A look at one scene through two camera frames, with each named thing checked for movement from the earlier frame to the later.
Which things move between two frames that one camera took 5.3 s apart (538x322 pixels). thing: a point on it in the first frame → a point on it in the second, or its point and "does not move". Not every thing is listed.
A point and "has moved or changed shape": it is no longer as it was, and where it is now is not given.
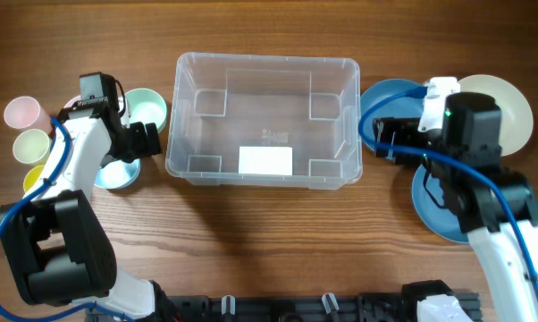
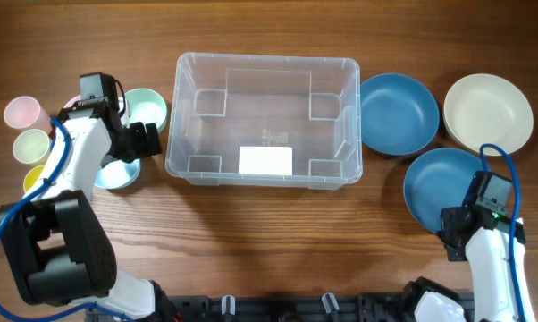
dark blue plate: x=407 y=106 does not move
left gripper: x=143 y=148 does not move
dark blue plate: x=443 y=222 has moved or changed shape
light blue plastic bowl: x=118 y=174 does not move
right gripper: x=407 y=129 → x=455 y=253
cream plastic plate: x=516 y=119 does not move
